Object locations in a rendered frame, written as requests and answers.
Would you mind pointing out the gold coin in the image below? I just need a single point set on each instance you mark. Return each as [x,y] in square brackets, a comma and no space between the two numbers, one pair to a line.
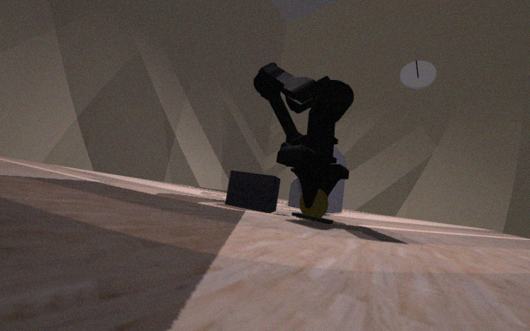
[319,206]

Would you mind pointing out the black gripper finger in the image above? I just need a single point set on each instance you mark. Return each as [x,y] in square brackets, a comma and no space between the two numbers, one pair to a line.
[328,183]
[310,179]

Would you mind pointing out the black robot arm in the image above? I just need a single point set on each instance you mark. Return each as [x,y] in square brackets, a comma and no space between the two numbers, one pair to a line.
[328,100]

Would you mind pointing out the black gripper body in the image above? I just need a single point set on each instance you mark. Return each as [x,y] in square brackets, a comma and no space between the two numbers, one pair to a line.
[318,153]

